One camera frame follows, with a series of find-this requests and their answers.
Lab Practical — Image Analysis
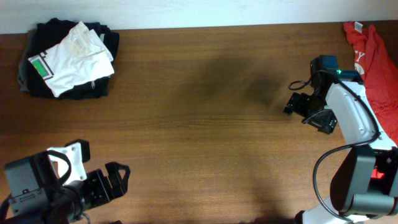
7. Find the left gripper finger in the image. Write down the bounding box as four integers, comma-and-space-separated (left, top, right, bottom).
65, 139, 91, 162
105, 162, 131, 198

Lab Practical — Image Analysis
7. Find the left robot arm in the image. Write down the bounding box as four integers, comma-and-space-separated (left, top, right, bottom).
1, 139, 131, 223

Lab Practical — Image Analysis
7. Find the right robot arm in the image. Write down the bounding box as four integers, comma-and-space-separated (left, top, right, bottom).
284, 68, 397, 223

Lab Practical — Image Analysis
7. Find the black cable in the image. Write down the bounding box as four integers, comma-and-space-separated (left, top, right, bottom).
0, 150, 91, 224
287, 70, 382, 224

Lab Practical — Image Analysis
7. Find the left black cable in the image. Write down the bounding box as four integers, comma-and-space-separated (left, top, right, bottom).
0, 150, 91, 224

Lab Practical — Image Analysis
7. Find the white t-shirt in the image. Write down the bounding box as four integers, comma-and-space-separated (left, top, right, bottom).
28, 22, 116, 98

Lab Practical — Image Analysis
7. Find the right black cable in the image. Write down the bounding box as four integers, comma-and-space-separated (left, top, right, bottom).
287, 70, 382, 224

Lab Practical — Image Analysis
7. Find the red t-shirt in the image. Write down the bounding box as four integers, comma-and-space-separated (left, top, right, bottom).
343, 22, 397, 142

